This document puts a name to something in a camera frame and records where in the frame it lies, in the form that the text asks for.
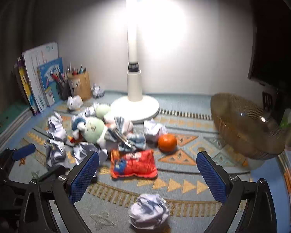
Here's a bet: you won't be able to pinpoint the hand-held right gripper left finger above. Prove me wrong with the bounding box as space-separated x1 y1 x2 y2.
18 150 100 233

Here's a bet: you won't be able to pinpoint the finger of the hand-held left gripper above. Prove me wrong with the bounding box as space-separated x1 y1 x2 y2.
0 143 37 168
30 165 66 183

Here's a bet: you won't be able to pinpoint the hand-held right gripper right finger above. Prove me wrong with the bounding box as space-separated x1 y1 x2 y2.
196 150 278 233

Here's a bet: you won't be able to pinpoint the white paper ball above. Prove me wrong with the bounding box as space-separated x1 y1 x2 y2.
128 193 171 229
44 139 66 169
67 95 83 111
144 118 168 142
47 112 67 141
91 83 105 98
79 103 100 118
73 143 108 167

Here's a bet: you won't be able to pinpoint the large three-ball dango plush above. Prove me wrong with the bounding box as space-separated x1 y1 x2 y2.
83 116 112 149

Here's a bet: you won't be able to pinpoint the red snack packet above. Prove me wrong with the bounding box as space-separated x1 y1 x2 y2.
110 149 158 179

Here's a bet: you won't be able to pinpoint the blue and white plush toy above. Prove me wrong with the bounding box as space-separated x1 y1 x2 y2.
68 116 88 145

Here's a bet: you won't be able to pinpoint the woven wicker basket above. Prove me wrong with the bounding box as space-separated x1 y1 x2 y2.
210 93 291 170

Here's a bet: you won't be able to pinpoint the orange mandarin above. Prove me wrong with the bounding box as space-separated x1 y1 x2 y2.
158 134 178 152

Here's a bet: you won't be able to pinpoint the plaid tissue packet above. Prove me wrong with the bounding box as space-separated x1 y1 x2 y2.
113 116 134 141
118 134 146 152

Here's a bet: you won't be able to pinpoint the small dango plush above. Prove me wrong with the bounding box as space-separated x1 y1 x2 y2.
95 104 115 124

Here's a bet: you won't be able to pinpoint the blue patterned table mat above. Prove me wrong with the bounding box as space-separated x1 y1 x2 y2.
8 90 291 233

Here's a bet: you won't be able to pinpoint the stack of green books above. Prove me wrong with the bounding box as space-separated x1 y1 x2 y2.
0 102 33 154

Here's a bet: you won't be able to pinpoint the yellow and purple book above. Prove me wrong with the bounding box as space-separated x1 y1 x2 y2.
13 57 39 116

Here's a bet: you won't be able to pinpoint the black mesh pen holder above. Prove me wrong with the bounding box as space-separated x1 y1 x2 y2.
56 80 72 100

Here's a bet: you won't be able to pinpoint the blue cover book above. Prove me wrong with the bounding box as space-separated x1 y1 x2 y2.
37 57 64 107

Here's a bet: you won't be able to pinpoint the bunch of pens in mesh holder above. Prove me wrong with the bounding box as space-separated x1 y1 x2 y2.
50 71 68 85

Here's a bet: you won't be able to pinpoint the cardboard pen holder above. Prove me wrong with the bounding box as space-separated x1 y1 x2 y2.
67 71 92 101

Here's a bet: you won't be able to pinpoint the upright books and folders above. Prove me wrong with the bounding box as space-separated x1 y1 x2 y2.
22 42 59 113

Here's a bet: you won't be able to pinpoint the pale green packet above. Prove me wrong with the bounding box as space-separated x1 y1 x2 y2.
279 108 291 129

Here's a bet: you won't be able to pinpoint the bunch of pens in wooden holder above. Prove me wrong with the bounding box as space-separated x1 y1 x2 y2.
67 63 86 76

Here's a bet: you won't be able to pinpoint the white desk lamp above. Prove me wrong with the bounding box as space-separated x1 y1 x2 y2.
98 0 160 124

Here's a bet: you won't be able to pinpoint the dark grey curtain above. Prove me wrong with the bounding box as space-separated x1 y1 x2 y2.
0 0 61 127

